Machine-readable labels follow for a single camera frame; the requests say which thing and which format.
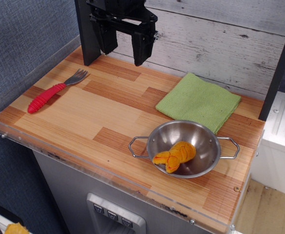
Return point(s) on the black vertical post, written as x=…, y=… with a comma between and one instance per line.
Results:
x=89, y=44
x=274, y=23

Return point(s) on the white toy sink unit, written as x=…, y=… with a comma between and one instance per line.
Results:
x=268, y=165

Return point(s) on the clear acrylic table guard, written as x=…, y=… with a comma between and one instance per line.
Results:
x=23, y=188

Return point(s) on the orange plush toy fish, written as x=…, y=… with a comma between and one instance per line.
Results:
x=179, y=153

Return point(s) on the yellow object bottom left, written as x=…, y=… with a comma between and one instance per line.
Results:
x=16, y=228

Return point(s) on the black vertical post left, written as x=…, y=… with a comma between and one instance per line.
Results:
x=89, y=44

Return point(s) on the black vertical post right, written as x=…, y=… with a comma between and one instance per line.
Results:
x=274, y=23

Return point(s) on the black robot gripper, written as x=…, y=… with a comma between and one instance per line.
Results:
x=127, y=16

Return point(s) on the grey toy fridge cabinet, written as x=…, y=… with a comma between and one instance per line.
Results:
x=91, y=203

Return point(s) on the stainless steel two-handled bowl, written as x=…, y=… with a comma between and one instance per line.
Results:
x=208, y=148

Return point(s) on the green folded towel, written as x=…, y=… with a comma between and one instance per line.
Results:
x=197, y=100

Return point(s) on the fork with red handle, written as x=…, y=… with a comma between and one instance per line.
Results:
x=39, y=101

